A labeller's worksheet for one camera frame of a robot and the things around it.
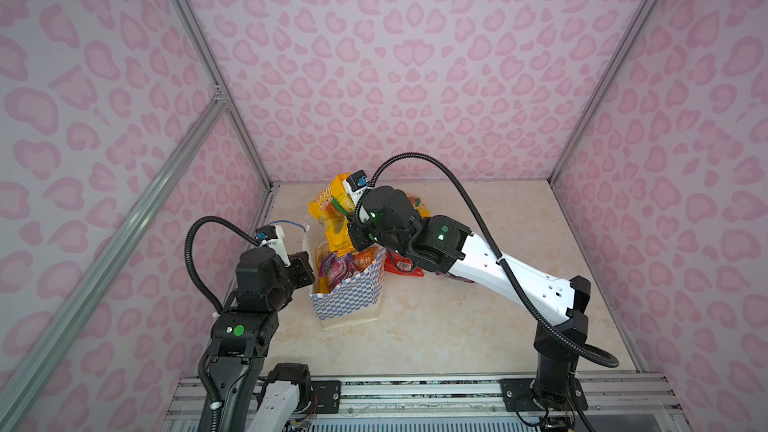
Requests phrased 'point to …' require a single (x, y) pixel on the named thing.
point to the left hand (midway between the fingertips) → (308, 249)
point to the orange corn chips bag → (363, 258)
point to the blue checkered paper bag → (356, 299)
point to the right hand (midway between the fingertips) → (348, 213)
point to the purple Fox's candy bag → (335, 268)
